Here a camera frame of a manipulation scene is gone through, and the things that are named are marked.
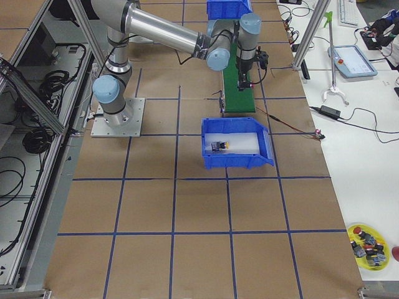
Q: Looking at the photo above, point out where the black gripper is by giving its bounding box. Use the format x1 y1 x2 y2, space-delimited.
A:
236 57 254 92

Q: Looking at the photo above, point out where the yellow push button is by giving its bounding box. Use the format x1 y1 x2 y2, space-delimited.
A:
211 141 229 152

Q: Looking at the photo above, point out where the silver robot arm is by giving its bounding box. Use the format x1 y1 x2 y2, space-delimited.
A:
91 1 268 128

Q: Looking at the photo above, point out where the spare buttons pile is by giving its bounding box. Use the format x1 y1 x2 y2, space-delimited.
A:
349 227 387 268

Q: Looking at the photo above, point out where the green conveyor belt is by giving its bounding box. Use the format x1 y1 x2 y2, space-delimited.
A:
219 44 256 113

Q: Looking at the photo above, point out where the blue bin right side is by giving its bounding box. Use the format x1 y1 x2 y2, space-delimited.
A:
201 117 274 169

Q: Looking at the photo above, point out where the blue bin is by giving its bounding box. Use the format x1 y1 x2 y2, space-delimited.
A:
206 0 253 20
201 117 274 169

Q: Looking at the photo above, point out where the white foam pad right bin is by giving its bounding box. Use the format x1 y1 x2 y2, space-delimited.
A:
203 133 260 154

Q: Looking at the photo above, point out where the blue bin left side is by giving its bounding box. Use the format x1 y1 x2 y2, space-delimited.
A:
206 0 253 20

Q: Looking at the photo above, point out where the black power adapter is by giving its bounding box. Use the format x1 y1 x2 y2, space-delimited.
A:
319 105 340 120

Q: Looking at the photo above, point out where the teach pendant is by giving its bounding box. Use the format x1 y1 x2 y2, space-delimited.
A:
333 45 378 78

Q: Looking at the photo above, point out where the reacher grabber tool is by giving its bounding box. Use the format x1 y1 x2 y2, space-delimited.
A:
322 11 349 106

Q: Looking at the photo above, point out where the white keyboard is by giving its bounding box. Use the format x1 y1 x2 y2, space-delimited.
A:
338 0 358 27

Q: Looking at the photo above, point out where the yellow plate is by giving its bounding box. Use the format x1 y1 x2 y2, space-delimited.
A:
347 223 390 272

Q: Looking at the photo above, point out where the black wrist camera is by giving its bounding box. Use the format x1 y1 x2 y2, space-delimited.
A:
257 50 269 70

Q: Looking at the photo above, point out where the red black wire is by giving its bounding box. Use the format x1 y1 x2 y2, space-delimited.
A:
255 107 325 140

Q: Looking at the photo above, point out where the aluminium frame post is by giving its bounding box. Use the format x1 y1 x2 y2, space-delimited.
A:
292 0 330 69

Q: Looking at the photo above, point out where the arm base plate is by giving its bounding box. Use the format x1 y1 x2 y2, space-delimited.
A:
91 98 145 138
128 34 154 44

